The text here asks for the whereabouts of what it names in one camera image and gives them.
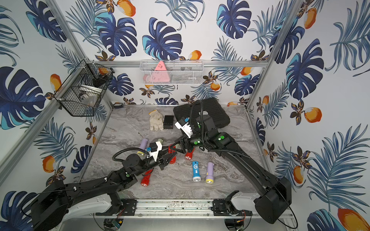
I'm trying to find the blue flashlight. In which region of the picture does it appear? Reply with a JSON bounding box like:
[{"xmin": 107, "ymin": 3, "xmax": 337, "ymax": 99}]
[{"xmin": 192, "ymin": 161, "xmax": 201, "ymax": 182}]

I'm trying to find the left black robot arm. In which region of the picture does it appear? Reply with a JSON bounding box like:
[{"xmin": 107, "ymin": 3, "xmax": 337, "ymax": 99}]
[{"xmin": 30, "ymin": 152, "xmax": 177, "ymax": 231}]

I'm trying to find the black corrugated cable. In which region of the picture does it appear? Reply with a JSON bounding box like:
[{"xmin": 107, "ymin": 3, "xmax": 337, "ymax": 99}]
[{"xmin": 112, "ymin": 147, "xmax": 147, "ymax": 162}]

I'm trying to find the pink triangle object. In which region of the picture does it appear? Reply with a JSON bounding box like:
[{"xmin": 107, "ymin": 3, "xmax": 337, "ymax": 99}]
[{"xmin": 148, "ymin": 61, "xmax": 171, "ymax": 83}]

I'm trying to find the black tape roll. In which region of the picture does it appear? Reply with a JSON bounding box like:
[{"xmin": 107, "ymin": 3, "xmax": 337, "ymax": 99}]
[{"xmin": 113, "ymin": 103, "xmax": 123, "ymax": 109}]

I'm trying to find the purple flashlight yellow rim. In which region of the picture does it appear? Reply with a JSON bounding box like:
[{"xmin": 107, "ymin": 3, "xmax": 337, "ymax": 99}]
[{"xmin": 137, "ymin": 138, "xmax": 148, "ymax": 157}]

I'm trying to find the black plastic tool case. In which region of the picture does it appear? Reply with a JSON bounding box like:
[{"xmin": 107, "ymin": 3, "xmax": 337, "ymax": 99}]
[{"xmin": 173, "ymin": 98, "xmax": 230, "ymax": 129}]

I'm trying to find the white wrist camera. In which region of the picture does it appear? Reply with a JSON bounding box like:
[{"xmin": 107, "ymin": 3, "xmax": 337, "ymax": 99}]
[
  {"xmin": 175, "ymin": 117, "xmax": 193, "ymax": 138},
  {"xmin": 145, "ymin": 141, "xmax": 163, "ymax": 160}
]

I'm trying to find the small black box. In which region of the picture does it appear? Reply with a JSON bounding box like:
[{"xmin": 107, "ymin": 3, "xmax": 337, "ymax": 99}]
[{"xmin": 163, "ymin": 115, "xmax": 174, "ymax": 130}]

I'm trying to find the black wire basket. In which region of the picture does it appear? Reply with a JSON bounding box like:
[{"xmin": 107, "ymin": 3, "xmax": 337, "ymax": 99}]
[{"xmin": 53, "ymin": 60, "xmax": 115, "ymax": 117}]

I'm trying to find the white work glove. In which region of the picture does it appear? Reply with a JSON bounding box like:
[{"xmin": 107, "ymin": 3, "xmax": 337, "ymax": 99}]
[{"xmin": 149, "ymin": 110, "xmax": 164, "ymax": 131}]

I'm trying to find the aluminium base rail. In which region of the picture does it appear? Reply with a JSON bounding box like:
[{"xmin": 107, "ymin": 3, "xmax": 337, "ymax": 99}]
[{"xmin": 56, "ymin": 198, "xmax": 293, "ymax": 219}]

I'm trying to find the red flashlight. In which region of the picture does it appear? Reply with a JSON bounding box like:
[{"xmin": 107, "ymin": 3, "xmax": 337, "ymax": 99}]
[
  {"xmin": 168, "ymin": 144, "xmax": 177, "ymax": 164},
  {"xmin": 141, "ymin": 169, "xmax": 153, "ymax": 187},
  {"xmin": 185, "ymin": 148, "xmax": 195, "ymax": 160}
]

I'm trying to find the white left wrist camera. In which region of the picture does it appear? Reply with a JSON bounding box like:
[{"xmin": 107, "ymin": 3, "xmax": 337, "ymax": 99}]
[{"xmin": 145, "ymin": 141, "xmax": 163, "ymax": 160}]

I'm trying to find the white wire shelf basket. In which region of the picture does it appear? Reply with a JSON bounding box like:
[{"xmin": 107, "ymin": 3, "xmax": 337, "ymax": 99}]
[{"xmin": 140, "ymin": 60, "xmax": 204, "ymax": 85}]

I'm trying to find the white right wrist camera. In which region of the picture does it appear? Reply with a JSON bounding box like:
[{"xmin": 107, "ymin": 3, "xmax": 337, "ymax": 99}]
[{"xmin": 175, "ymin": 117, "xmax": 193, "ymax": 138}]

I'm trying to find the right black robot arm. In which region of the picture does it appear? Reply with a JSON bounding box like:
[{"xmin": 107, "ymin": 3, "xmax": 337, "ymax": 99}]
[{"xmin": 167, "ymin": 131, "xmax": 292, "ymax": 224}]

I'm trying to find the purple flashlight lower right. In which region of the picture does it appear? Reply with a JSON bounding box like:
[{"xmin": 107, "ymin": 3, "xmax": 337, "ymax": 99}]
[{"xmin": 206, "ymin": 162, "xmax": 214, "ymax": 184}]

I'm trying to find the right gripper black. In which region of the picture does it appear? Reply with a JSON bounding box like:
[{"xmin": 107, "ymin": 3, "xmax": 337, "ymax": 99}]
[{"xmin": 169, "ymin": 131, "xmax": 209, "ymax": 155}]

